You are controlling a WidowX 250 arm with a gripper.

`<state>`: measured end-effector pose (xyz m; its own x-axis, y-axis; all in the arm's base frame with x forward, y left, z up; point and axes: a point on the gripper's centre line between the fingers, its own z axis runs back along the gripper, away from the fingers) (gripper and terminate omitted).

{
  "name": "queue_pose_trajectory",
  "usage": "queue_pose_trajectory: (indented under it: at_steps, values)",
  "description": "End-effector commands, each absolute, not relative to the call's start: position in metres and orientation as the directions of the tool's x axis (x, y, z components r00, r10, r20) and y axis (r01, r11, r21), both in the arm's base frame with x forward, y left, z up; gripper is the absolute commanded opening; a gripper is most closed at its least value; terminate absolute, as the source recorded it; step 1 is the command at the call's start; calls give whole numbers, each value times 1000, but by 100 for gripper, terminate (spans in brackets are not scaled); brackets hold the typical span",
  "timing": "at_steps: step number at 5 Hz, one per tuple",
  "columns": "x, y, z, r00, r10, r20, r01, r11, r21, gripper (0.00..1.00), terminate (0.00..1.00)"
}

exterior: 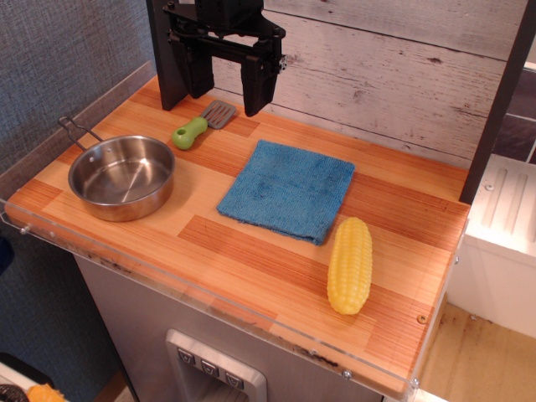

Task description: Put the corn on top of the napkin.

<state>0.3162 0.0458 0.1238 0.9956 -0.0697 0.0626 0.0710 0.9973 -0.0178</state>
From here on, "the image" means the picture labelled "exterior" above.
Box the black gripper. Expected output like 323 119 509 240
163 1 286 117

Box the yellow plastic corn cob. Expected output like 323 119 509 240
327 217 373 315

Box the blue cloth napkin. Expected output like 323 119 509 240
217 140 355 245

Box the stainless steel pan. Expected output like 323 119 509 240
58 116 175 222

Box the clear acrylic edge guard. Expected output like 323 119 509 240
5 193 468 399

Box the grey toy fridge cabinet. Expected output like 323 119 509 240
75 257 383 401

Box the silver dispenser button panel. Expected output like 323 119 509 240
166 329 268 401

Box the white toy sink unit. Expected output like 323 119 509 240
446 155 535 337

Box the orange object bottom left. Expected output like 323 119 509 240
26 384 66 402

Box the green handled grey spatula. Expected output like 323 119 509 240
172 100 236 151

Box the dark vertical post left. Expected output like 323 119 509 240
146 0 188 111

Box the dark vertical post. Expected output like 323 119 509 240
459 0 535 204
146 0 188 111

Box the dark vertical post right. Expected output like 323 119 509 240
459 0 535 204

